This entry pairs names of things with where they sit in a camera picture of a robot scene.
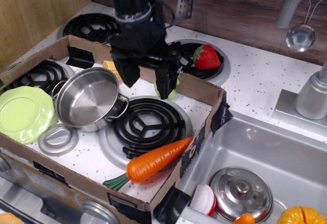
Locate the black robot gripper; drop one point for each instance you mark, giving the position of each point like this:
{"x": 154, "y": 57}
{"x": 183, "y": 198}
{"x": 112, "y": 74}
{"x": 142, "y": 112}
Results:
{"x": 141, "y": 41}

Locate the light green toy broccoli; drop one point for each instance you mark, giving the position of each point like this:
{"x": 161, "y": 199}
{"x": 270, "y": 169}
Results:
{"x": 171, "y": 96}

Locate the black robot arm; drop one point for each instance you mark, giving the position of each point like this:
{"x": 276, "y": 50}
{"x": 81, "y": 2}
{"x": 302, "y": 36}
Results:
{"x": 138, "y": 8}

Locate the stainless steel pot lid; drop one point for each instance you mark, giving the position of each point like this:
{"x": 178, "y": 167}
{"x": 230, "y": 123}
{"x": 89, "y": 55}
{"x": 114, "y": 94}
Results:
{"x": 239, "y": 191}

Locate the yellow toy corn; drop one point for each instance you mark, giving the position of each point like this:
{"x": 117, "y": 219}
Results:
{"x": 111, "y": 66}

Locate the front right black burner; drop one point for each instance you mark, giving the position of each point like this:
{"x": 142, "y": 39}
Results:
{"x": 148, "y": 124}

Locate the back right black burner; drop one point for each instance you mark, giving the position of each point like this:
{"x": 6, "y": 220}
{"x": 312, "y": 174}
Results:
{"x": 186, "y": 48}

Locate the red toy strawberry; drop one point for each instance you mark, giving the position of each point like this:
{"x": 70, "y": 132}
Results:
{"x": 206, "y": 58}

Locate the back left black burner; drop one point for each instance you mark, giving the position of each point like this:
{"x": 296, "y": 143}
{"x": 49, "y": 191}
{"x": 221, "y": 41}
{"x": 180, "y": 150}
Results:
{"x": 94, "y": 27}

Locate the hanging slotted metal spatula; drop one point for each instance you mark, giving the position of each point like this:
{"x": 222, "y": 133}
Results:
{"x": 184, "y": 9}

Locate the orange toy carrot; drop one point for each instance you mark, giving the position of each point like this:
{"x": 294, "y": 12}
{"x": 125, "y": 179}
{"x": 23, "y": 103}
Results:
{"x": 146, "y": 165}

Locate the silver front stove knob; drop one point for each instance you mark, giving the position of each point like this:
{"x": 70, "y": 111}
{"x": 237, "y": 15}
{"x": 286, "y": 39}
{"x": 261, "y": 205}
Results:
{"x": 58, "y": 140}

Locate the light green plastic plate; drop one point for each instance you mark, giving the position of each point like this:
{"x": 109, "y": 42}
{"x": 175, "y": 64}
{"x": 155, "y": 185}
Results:
{"x": 26, "y": 113}

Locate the white and red toy food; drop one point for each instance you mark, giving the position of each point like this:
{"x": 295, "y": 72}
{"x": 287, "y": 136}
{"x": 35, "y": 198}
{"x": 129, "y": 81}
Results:
{"x": 203, "y": 200}

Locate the brown cardboard fence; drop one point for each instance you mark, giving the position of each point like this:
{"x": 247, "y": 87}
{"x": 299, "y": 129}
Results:
{"x": 74, "y": 179}

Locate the silver oven front knob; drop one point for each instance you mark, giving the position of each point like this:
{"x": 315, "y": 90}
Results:
{"x": 96, "y": 213}

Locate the hanging metal ladle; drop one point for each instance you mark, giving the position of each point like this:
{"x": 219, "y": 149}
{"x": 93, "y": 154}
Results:
{"x": 301, "y": 37}

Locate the silver toy faucet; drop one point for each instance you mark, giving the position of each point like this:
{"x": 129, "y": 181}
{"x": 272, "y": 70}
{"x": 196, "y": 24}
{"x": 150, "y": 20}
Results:
{"x": 307, "y": 109}

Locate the silver toy sink basin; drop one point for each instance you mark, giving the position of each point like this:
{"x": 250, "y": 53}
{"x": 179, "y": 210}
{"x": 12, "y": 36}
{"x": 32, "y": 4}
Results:
{"x": 293, "y": 166}

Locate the small orange toy piece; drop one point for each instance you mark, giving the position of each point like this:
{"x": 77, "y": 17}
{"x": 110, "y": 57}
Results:
{"x": 246, "y": 218}

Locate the orange toy at corner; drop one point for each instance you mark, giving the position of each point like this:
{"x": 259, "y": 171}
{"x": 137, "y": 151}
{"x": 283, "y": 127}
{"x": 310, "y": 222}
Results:
{"x": 9, "y": 218}

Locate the yellow orange toy pumpkin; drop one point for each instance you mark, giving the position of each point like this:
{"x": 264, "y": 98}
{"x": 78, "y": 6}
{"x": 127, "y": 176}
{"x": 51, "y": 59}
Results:
{"x": 301, "y": 214}

